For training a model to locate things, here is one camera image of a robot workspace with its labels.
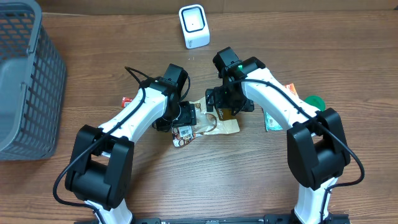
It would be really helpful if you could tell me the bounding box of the white snack bag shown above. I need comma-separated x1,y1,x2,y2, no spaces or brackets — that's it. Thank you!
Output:
172,97,240,147

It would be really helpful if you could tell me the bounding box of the teal snack pouch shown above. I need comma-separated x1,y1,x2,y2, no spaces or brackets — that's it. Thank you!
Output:
264,111,283,132

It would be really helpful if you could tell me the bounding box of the red snack packet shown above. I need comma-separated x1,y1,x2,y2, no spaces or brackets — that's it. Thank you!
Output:
121,96,132,108

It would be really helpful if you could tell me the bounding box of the small orange box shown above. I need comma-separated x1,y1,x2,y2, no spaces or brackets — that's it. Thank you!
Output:
285,83,298,96

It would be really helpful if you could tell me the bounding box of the green lidded jar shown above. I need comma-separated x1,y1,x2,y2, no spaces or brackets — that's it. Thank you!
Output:
304,95,326,111

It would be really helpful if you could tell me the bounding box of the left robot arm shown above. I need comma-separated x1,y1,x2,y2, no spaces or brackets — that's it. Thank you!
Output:
60,64,196,223

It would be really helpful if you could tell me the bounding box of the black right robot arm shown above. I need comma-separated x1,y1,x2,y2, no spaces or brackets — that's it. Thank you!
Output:
206,47,351,223

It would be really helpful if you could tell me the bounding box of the white barcode scanner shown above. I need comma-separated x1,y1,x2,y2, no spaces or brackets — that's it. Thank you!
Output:
178,4,210,49

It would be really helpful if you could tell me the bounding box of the grey plastic mesh basket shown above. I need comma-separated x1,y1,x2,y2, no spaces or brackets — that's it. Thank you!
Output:
1,0,67,161

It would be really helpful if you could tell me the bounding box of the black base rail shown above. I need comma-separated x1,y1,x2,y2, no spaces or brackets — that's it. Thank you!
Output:
75,213,351,224

